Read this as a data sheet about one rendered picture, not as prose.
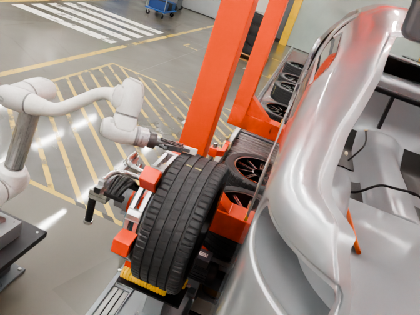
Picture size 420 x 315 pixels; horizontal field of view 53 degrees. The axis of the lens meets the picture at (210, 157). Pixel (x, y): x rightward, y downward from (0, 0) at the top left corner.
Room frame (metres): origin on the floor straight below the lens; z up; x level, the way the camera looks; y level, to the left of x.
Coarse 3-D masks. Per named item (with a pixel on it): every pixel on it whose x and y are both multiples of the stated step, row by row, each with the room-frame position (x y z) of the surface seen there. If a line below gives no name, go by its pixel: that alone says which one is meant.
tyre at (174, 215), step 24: (192, 168) 1.64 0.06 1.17; (216, 168) 1.70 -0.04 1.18; (168, 192) 1.50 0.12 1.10; (192, 192) 1.51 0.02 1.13; (216, 192) 1.56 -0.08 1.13; (168, 216) 1.43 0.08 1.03; (192, 216) 1.44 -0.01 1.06; (144, 240) 1.39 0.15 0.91; (168, 240) 1.38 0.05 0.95; (192, 240) 1.39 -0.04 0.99; (144, 264) 1.38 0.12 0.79; (168, 264) 1.36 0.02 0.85; (192, 264) 1.72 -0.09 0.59; (168, 288) 1.40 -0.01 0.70
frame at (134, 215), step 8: (168, 152) 1.81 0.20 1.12; (160, 160) 1.71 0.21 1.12; (168, 160) 1.79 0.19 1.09; (160, 168) 1.63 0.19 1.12; (168, 168) 1.70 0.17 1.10; (152, 192) 1.54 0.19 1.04; (136, 200) 1.50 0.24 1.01; (144, 200) 1.51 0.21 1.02; (136, 208) 1.49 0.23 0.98; (144, 208) 1.48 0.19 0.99; (128, 216) 1.45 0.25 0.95; (136, 216) 1.45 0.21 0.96; (128, 224) 1.46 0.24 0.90; (136, 224) 1.45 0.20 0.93; (136, 232) 1.47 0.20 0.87; (128, 256) 1.45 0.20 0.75
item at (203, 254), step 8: (200, 256) 2.01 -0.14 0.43; (208, 256) 2.04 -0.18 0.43; (200, 264) 1.99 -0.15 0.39; (208, 264) 2.02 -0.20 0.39; (216, 264) 2.04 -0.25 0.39; (192, 272) 1.98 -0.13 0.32; (200, 272) 1.98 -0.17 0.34; (208, 272) 1.98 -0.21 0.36; (216, 272) 1.99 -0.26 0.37; (192, 280) 2.12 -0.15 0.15; (200, 280) 1.97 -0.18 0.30; (208, 280) 1.96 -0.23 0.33; (192, 288) 2.11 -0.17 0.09; (208, 296) 2.08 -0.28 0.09
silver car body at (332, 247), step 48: (336, 48) 1.99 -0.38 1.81; (384, 48) 1.78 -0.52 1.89; (336, 96) 1.31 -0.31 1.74; (384, 96) 4.02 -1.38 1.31; (288, 144) 1.08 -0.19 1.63; (336, 144) 1.04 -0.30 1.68; (384, 144) 3.69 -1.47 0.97; (288, 192) 0.82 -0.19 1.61; (336, 192) 1.53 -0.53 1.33; (384, 192) 2.68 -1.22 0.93; (240, 240) 1.21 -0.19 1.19; (288, 240) 0.75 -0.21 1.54; (336, 240) 0.72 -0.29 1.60; (384, 240) 1.81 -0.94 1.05; (240, 288) 0.79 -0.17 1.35; (288, 288) 0.76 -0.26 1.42; (336, 288) 0.68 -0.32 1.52; (384, 288) 1.48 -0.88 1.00
